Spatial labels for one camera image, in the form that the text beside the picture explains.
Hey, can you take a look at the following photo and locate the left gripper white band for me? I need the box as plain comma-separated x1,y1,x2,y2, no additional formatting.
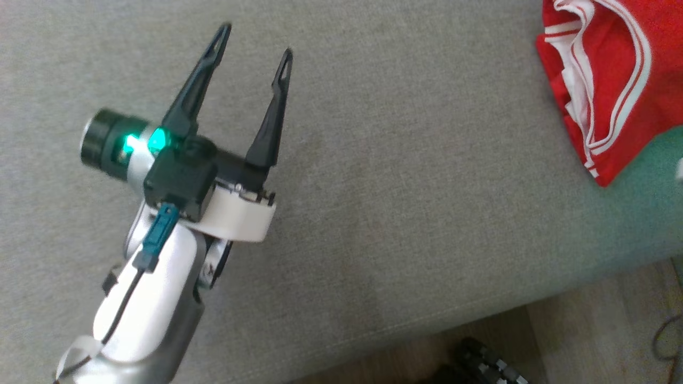
80,23,293,243

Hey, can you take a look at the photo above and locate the red t-shirt with white sleeves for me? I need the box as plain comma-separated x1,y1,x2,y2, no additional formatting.
535,0,683,187

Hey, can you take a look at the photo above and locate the grey fabric sofa seat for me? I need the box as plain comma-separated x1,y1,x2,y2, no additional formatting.
0,0,683,384

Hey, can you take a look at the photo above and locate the left arm cable teal connector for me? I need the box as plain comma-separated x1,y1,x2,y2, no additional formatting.
53,203,180,382

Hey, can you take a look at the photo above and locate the thin dark floor cable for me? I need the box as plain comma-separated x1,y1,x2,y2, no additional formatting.
654,315,683,363

